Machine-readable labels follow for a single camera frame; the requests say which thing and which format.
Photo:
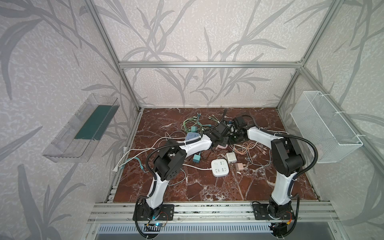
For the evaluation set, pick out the blue power strip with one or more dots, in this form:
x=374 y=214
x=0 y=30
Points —
x=192 y=135

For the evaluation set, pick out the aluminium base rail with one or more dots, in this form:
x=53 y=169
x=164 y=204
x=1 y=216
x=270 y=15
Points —
x=210 y=212

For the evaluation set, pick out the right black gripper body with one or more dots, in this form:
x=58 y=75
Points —
x=237 y=124

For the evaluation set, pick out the white power strip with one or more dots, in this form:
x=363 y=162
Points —
x=220 y=168

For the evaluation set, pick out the pink power strip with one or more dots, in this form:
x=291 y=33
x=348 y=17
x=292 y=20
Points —
x=221 y=147

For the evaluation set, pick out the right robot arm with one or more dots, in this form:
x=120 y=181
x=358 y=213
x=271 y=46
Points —
x=287 y=158

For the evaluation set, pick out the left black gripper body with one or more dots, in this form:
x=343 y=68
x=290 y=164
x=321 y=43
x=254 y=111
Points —
x=223 y=132

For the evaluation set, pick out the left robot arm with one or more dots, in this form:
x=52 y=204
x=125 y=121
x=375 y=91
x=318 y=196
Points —
x=165 y=162

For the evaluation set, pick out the clear plastic wall tray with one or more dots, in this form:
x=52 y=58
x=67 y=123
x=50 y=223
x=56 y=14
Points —
x=80 y=137

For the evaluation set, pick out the pink charger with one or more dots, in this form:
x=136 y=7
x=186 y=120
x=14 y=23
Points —
x=239 y=167

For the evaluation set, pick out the white wire mesh basket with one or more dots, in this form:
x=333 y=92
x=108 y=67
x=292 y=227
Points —
x=320 y=123

